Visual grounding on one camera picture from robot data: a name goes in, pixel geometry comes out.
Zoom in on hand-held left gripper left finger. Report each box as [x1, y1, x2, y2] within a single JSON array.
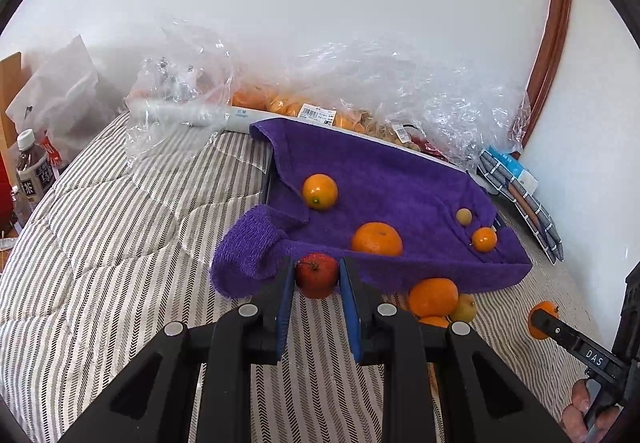
[[57, 257, 296, 443]]

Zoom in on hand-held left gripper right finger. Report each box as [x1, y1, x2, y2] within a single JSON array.
[[339, 257, 571, 443]]

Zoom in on crumpled clear plastic bag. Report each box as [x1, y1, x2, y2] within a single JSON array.
[[122, 15, 271, 171]]

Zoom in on small red apple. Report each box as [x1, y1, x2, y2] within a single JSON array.
[[295, 253, 339, 300]]

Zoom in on wooden chair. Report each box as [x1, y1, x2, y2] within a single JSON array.
[[0, 52, 23, 148]]

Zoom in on purple towel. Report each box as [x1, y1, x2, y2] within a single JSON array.
[[210, 118, 533, 298]]

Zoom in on oval orange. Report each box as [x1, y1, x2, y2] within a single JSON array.
[[302, 173, 339, 210]]

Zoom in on white plastic bag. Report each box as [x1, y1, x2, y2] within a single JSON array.
[[5, 35, 121, 164]]

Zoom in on clear plastic fruit bags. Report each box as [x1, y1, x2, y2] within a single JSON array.
[[127, 98, 481, 174]]

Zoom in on blue checked cloth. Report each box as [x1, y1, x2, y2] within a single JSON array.
[[477, 148, 565, 265]]

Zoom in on dark tea bottle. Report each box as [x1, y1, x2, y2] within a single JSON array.
[[14, 129, 56, 211]]

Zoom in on blue tissue packet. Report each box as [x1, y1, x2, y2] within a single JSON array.
[[487, 146, 531, 184]]

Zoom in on clear bag of oranges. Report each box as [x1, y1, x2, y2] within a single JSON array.
[[230, 38, 381, 134]]

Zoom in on person's right hand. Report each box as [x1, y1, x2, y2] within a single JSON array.
[[561, 375, 626, 443]]

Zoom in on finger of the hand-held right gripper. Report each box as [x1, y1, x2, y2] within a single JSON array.
[[530, 309, 626, 381]]

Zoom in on brown wooden door frame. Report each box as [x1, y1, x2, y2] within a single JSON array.
[[520, 0, 574, 156]]

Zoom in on large stemmed mandarin orange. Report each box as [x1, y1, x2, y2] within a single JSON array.
[[351, 222, 404, 258]]

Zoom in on small orange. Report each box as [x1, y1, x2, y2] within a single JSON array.
[[471, 227, 498, 253]]

